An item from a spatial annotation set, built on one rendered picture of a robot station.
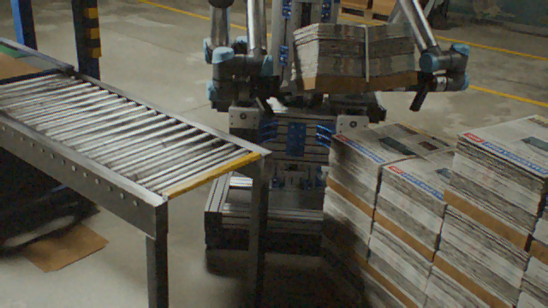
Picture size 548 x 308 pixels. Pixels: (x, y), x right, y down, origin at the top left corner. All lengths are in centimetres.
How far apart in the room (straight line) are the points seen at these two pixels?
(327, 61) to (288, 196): 117
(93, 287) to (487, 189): 177
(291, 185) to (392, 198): 113
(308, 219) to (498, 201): 127
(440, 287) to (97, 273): 159
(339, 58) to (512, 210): 75
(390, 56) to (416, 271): 75
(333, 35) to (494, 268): 90
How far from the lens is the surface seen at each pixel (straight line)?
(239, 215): 274
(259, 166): 205
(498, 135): 173
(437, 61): 224
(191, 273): 273
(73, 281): 277
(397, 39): 205
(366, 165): 203
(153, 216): 173
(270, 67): 200
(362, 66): 199
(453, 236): 182
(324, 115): 262
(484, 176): 168
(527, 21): 867
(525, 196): 161
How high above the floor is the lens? 168
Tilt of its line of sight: 26 degrees down
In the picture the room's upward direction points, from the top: 4 degrees clockwise
